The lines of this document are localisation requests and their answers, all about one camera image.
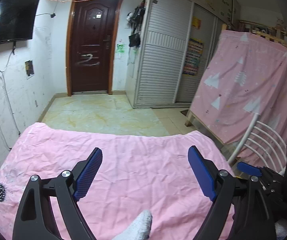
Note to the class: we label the person's left hand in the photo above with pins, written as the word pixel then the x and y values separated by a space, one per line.
pixel 136 226

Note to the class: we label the black flat television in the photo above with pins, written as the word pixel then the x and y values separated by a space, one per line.
pixel 8 15

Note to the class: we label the dark brown door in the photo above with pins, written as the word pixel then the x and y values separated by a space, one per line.
pixel 93 42

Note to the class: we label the yellow poster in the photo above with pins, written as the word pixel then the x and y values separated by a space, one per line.
pixel 196 23

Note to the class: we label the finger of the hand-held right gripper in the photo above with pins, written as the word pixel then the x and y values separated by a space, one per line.
pixel 248 168

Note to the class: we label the hanging black bags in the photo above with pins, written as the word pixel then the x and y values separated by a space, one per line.
pixel 135 30

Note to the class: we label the colourful wall chart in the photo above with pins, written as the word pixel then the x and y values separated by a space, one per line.
pixel 193 57

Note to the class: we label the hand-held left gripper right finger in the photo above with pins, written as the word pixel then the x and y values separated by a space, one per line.
pixel 202 175

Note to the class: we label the white slatted wardrobe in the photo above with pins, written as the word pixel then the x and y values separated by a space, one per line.
pixel 161 62

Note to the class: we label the white metal chair orange seat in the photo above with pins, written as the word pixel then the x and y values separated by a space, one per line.
pixel 266 140

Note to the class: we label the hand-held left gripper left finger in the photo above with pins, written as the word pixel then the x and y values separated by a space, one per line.
pixel 88 173

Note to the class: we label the pink wrinkled blanket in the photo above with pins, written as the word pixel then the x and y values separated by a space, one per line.
pixel 138 160

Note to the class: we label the black and yellow wall sticker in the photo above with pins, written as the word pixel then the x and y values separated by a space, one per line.
pixel 29 68

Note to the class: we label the pink tree-print curtain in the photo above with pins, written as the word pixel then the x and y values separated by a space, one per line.
pixel 246 85

